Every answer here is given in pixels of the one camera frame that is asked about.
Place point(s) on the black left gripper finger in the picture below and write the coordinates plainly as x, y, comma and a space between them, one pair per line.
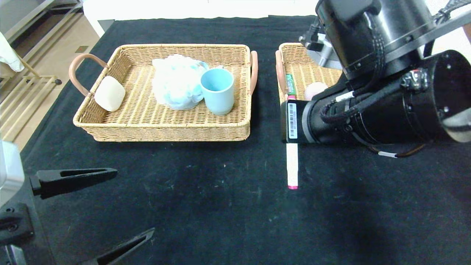
73, 180
125, 244

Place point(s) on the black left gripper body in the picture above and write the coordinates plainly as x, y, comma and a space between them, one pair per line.
42, 235

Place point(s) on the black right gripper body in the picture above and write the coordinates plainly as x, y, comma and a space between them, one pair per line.
293, 120

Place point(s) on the smooth pink round bun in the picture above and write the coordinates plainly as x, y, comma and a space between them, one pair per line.
314, 90

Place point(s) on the white marker with pink cap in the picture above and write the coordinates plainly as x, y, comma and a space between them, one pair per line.
292, 165

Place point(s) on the light blue plastic mug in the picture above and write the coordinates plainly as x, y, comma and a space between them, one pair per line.
219, 92

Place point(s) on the light blue mesh bath pouf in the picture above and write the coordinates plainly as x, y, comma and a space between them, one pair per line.
176, 82

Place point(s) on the wicker basket holding food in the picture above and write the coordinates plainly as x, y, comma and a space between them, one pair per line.
298, 55

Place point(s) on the wicker basket holding soap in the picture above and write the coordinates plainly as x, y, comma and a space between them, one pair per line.
147, 117

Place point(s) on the green candy pack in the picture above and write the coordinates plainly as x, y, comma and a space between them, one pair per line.
290, 84

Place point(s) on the black tablecloth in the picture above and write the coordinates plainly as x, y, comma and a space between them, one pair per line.
220, 176

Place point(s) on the white soap bar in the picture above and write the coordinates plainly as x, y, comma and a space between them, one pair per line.
109, 94

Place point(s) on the wooden rolling rack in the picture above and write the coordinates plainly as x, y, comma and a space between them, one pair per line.
22, 92

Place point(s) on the white cloth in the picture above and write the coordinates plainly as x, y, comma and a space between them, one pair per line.
9, 53

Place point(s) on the grey wooden shelf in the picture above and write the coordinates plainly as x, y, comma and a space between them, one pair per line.
33, 18

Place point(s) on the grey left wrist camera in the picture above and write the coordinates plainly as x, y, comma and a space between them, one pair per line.
9, 173

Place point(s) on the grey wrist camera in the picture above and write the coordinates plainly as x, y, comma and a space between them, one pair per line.
9, 173
327, 57

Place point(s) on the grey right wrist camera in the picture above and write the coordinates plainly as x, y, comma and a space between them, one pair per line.
327, 57

